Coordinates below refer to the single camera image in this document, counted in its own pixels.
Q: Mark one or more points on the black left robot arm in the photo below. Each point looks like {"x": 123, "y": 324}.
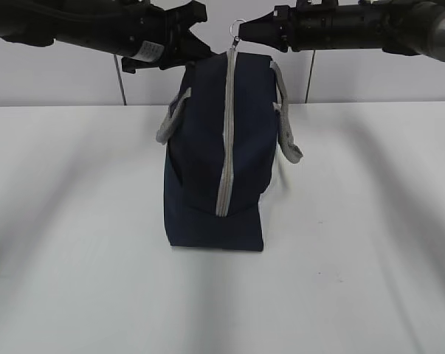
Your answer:
{"x": 104, "y": 26}

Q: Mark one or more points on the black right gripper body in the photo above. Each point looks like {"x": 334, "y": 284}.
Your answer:
{"x": 329, "y": 25}

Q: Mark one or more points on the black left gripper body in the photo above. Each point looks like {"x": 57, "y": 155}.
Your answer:
{"x": 154, "y": 27}

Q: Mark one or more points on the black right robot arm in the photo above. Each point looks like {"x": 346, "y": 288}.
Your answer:
{"x": 407, "y": 28}

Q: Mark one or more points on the navy and white lunch bag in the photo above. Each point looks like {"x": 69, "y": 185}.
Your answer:
{"x": 221, "y": 134}

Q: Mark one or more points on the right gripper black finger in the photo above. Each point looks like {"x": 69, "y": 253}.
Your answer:
{"x": 263, "y": 30}

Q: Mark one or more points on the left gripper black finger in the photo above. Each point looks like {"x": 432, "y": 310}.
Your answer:
{"x": 182, "y": 48}

